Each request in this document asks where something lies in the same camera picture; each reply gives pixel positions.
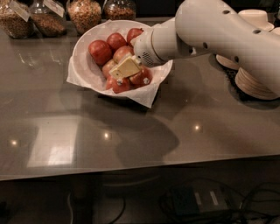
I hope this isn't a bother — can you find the paper bowl stack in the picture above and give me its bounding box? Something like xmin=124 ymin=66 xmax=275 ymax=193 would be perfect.
xmin=234 ymin=67 xmax=278 ymax=100
xmin=215 ymin=9 xmax=276 ymax=71

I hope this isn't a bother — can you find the red apple front left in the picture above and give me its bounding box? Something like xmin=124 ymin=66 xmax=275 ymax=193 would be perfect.
xmin=106 ymin=76 xmax=130 ymax=94

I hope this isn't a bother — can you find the white jar label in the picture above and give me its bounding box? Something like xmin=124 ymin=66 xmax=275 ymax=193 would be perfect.
xmin=43 ymin=0 xmax=65 ymax=18
xmin=9 ymin=0 xmax=30 ymax=22

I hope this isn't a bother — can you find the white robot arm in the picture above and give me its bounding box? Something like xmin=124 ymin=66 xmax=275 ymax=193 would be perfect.
xmin=132 ymin=0 xmax=280 ymax=95

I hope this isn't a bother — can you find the paper bowl stack front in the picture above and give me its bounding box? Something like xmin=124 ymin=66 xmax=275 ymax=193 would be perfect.
xmin=234 ymin=67 xmax=278 ymax=100

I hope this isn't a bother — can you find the paper bowl stack back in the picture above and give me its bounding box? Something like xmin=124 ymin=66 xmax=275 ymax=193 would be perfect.
xmin=215 ymin=9 xmax=276 ymax=71

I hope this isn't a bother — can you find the red apple back middle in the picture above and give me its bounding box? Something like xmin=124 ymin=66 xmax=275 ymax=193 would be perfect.
xmin=107 ymin=32 xmax=127 ymax=52

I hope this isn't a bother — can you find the black mat under stacks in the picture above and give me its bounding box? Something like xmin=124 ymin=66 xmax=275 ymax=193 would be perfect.
xmin=215 ymin=54 xmax=249 ymax=102

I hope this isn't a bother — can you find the glass jar far left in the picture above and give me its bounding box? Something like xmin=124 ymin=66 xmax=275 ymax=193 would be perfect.
xmin=0 ymin=0 xmax=34 ymax=39

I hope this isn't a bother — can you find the red apple back right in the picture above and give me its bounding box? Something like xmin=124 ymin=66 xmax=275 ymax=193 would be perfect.
xmin=126 ymin=28 xmax=144 ymax=46

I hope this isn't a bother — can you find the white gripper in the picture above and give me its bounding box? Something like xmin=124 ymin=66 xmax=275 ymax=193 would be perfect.
xmin=109 ymin=28 xmax=164 ymax=79

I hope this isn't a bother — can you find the white jar label left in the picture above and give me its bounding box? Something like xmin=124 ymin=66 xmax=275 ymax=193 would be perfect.
xmin=9 ymin=0 xmax=30 ymax=22

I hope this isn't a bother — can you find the yellow-red top apple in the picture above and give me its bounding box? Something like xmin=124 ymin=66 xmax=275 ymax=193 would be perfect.
xmin=113 ymin=45 xmax=134 ymax=63

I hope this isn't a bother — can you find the white bowl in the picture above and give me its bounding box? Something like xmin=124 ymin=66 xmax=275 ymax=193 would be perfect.
xmin=71 ymin=19 xmax=173 ymax=97

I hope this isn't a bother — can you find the pale apple left low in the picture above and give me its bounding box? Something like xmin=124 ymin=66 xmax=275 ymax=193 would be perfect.
xmin=101 ymin=59 xmax=116 ymax=79

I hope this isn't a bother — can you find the red apple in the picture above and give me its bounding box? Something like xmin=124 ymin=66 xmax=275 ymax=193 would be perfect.
xmin=129 ymin=66 xmax=152 ymax=88
xmin=107 ymin=32 xmax=127 ymax=52
xmin=106 ymin=76 xmax=130 ymax=94
xmin=126 ymin=28 xmax=144 ymax=46
xmin=88 ymin=39 xmax=112 ymax=66

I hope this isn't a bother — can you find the white paper napkin liner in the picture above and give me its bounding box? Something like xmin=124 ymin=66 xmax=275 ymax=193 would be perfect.
xmin=66 ymin=19 xmax=173 ymax=109

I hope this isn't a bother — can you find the glass jar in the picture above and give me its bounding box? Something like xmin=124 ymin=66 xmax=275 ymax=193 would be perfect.
xmin=0 ymin=0 xmax=34 ymax=39
xmin=67 ymin=0 xmax=102 ymax=35
xmin=103 ymin=0 xmax=137 ymax=20
xmin=29 ymin=0 xmax=67 ymax=38

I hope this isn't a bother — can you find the black power adapter box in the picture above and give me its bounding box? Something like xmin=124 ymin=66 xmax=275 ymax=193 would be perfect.
xmin=171 ymin=184 xmax=230 ymax=216

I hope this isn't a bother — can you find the black cable on floor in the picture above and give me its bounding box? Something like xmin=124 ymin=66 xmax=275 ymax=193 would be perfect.
xmin=158 ymin=178 xmax=280 ymax=224

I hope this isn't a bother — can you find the red apple front right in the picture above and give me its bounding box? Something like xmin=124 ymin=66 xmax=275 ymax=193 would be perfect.
xmin=129 ymin=66 xmax=152 ymax=88

